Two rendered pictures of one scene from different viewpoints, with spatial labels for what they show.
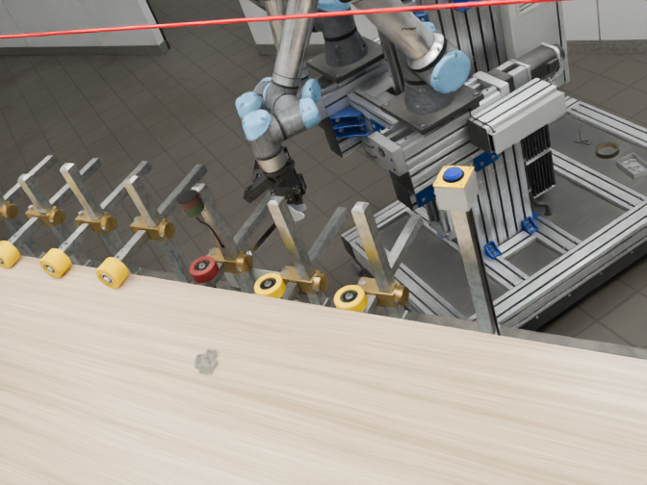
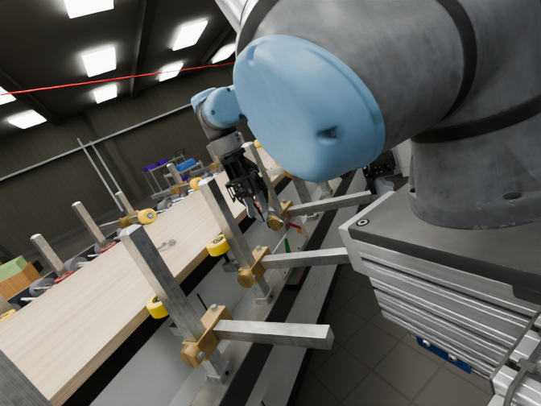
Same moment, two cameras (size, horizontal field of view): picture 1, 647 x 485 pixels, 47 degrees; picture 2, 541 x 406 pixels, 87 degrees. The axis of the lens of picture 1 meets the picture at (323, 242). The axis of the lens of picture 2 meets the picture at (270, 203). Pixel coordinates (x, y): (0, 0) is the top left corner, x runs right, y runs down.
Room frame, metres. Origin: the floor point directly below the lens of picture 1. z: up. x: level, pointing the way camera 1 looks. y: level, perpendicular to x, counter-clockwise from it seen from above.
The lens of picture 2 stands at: (1.65, -0.70, 1.22)
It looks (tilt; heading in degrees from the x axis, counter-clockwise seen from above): 17 degrees down; 83
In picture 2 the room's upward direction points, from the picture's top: 24 degrees counter-clockwise
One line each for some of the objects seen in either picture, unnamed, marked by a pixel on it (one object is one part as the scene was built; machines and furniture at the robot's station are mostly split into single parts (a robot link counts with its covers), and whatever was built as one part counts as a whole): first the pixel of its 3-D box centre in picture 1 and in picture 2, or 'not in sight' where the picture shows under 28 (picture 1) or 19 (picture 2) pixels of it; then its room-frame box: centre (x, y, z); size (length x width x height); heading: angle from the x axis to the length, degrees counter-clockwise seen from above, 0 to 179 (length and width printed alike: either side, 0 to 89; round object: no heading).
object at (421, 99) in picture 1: (427, 85); (476, 151); (1.91, -0.45, 1.09); 0.15 x 0.15 x 0.10
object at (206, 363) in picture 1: (204, 360); (166, 243); (1.36, 0.38, 0.91); 0.09 x 0.07 x 0.02; 173
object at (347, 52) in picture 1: (343, 42); not in sight; (2.38, -0.31, 1.09); 0.15 x 0.15 x 0.10
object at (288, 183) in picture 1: (284, 183); (240, 174); (1.70, 0.04, 1.09); 0.09 x 0.08 x 0.12; 69
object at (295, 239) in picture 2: (258, 279); (291, 244); (1.77, 0.22, 0.75); 0.26 x 0.01 x 0.10; 49
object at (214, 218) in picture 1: (228, 249); (274, 205); (1.78, 0.26, 0.90); 0.04 x 0.04 x 0.48; 49
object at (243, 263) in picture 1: (228, 262); (281, 215); (1.79, 0.28, 0.85); 0.14 x 0.06 x 0.05; 49
